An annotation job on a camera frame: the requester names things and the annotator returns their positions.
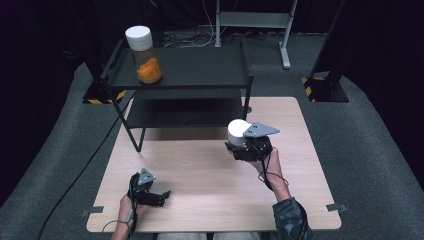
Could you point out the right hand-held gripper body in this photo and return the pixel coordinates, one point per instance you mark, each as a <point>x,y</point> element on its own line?
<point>258,146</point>

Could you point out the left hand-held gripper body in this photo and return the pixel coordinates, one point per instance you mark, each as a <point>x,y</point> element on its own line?
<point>141,188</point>

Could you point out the jar of brown powder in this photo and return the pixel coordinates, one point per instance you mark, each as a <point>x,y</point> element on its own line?
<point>237,131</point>

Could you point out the black two-tier metal rack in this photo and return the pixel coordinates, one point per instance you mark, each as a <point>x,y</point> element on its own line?
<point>196,68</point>

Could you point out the jar of orange powder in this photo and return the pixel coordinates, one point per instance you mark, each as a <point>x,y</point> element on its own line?
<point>146,63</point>

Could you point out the person's left hand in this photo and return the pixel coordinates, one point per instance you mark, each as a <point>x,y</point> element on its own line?
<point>128,208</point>

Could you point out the person's right hand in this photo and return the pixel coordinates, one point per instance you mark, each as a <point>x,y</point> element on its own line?
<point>271,168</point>

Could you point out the black stand with striped base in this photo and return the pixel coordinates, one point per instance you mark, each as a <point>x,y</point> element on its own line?
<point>100,93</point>
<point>325,88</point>

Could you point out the grey metal stand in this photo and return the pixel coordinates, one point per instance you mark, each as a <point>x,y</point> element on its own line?
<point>255,19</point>

